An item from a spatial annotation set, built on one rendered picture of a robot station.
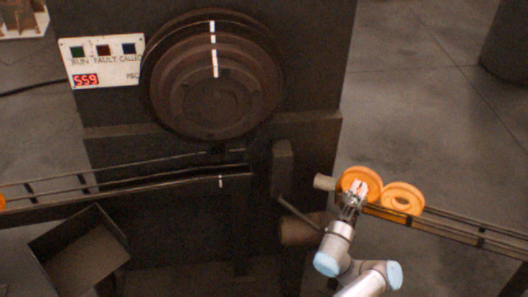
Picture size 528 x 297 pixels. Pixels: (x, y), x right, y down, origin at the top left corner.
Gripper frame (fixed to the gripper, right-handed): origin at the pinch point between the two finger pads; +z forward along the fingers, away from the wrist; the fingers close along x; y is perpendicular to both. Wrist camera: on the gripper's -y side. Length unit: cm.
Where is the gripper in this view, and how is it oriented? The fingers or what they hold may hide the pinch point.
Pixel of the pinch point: (362, 181)
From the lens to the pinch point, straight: 172.2
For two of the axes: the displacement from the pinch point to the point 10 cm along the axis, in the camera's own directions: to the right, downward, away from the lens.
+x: -8.9, -3.2, 3.1
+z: 4.4, -7.8, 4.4
